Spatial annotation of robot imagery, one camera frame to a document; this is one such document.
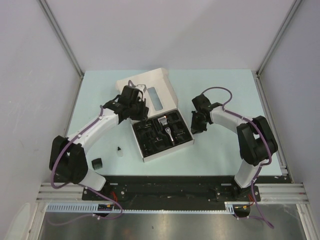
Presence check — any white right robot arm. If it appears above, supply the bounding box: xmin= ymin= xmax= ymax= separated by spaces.
xmin=191 ymin=94 xmax=278 ymax=201

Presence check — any aluminium frame rail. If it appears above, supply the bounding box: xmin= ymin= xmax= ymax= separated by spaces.
xmin=252 ymin=71 xmax=320 ymax=240

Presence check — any black comb guard on table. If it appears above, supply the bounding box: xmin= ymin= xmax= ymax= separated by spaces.
xmin=91 ymin=158 xmax=103 ymax=171

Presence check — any silver black hair clipper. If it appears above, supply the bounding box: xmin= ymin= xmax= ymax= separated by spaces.
xmin=157 ymin=116 xmax=175 ymax=146

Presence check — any black plastic tray insert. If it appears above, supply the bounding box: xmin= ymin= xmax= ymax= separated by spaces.
xmin=132 ymin=109 xmax=195 ymax=163

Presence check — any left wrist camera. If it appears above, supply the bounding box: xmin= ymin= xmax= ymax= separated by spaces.
xmin=135 ymin=84 xmax=147 ymax=93

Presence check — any white cardboard box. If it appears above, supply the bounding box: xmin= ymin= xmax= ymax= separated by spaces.
xmin=115 ymin=67 xmax=195 ymax=163

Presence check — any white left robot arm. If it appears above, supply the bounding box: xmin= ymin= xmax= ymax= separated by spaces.
xmin=49 ymin=83 xmax=149 ymax=200

